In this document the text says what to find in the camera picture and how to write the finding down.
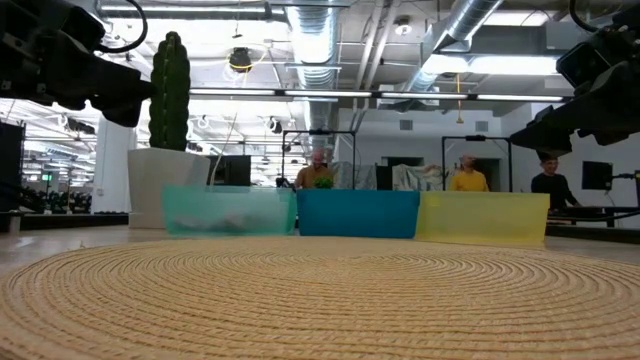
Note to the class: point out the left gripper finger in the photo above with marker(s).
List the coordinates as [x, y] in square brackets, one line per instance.
[110, 80]
[127, 110]

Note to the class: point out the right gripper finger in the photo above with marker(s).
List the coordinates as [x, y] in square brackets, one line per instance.
[547, 132]
[605, 137]

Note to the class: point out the white column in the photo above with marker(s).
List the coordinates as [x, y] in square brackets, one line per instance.
[112, 160]

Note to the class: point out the person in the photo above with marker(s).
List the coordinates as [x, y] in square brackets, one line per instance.
[552, 187]
[469, 181]
[315, 176]

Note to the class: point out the white hexagonal plant pot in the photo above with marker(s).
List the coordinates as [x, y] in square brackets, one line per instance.
[160, 175]

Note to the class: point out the black desk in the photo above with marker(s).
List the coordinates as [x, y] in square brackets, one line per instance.
[595, 214]

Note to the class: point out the yellow translucent plastic bin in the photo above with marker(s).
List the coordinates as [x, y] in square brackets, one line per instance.
[480, 217]

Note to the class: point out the black box monitor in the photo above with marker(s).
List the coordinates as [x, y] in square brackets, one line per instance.
[232, 170]

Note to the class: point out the black cabinet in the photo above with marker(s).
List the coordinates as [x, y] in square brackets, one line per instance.
[11, 170]

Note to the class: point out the teal translucent plastic bin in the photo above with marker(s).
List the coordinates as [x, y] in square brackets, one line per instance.
[230, 205]

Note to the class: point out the crumpled grey cloth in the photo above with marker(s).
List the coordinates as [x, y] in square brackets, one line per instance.
[415, 177]
[360, 175]

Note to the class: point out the long ceiling light bar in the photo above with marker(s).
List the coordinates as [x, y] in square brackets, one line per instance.
[325, 93]

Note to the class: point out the dark blue plastic bin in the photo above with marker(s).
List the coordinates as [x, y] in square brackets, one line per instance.
[357, 212]

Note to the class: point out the small green plant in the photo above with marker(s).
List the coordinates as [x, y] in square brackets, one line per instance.
[324, 183]

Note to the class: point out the round wooden plate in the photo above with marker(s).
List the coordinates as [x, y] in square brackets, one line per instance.
[320, 310]

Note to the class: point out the black metal stand frame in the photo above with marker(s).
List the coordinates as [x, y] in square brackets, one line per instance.
[475, 137]
[318, 132]

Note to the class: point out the black overhead camera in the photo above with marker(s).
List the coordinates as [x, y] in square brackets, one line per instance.
[240, 59]

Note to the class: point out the silver ventilation duct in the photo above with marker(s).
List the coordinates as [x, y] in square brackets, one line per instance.
[315, 40]
[470, 17]

